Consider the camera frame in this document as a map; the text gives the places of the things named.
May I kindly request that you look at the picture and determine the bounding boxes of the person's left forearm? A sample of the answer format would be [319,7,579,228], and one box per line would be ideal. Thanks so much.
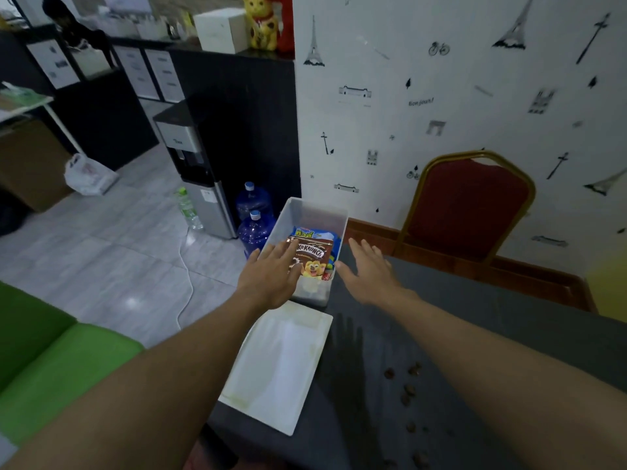
[0,293,265,470]

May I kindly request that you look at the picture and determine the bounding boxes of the Koko Krunch cereal pouch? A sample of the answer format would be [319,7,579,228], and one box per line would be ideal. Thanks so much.
[286,237,335,282]

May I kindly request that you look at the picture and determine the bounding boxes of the red chair gold frame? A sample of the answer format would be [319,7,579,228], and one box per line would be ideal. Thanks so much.
[391,150,536,268]

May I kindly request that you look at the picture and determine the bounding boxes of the brown cardboard carton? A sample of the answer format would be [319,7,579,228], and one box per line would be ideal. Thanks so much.
[0,119,74,213]

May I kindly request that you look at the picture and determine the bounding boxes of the person's left hand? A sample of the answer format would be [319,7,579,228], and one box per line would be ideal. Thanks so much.
[236,238,304,311]

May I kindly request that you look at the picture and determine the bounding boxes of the silver black water dispenser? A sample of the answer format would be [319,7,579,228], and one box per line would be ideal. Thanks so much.
[152,100,238,240]

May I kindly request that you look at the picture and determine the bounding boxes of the clear plastic storage bin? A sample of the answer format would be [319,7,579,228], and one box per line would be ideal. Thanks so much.
[254,196,349,309]

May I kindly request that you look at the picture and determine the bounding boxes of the red carton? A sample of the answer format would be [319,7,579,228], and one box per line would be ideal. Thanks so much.
[276,0,296,54]

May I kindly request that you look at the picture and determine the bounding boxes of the person's right hand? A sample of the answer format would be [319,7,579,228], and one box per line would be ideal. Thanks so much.
[334,238,422,309]

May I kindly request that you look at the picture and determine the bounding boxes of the yellow cat figurine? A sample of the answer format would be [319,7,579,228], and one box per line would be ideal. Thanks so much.
[240,0,281,52]

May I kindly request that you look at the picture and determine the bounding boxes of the white cube carton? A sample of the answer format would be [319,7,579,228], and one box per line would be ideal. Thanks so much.
[193,8,248,54]

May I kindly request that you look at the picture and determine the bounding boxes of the white bin lid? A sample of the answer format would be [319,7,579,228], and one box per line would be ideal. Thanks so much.
[217,300,334,437]

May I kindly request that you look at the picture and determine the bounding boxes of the green chair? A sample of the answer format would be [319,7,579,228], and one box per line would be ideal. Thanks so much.
[0,281,146,448]

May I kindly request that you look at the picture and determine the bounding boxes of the wide blue wafer snack packet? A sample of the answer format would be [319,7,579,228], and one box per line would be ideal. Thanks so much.
[289,226,342,270]

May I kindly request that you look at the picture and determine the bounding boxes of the blue water jug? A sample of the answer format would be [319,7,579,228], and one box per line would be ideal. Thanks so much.
[237,210,276,260]
[234,180,274,221]

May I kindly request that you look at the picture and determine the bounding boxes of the white paper sheet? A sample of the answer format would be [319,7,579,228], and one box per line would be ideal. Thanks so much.
[113,45,160,101]
[27,39,81,90]
[144,48,186,103]
[73,48,112,79]

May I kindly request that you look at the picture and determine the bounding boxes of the black bag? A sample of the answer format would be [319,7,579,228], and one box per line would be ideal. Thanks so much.
[0,188,28,238]

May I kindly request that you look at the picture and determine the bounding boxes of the white shelf stand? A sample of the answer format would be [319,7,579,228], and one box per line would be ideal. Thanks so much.
[0,82,87,155]

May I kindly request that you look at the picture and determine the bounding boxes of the white plastic bag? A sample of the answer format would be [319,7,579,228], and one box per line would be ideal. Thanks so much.
[63,153,120,196]

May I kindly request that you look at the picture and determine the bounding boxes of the green capped clear bottle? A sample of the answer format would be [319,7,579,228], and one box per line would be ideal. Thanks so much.
[176,187,204,232]

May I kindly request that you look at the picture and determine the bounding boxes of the white cable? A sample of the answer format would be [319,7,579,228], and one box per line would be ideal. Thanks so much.
[175,228,196,331]

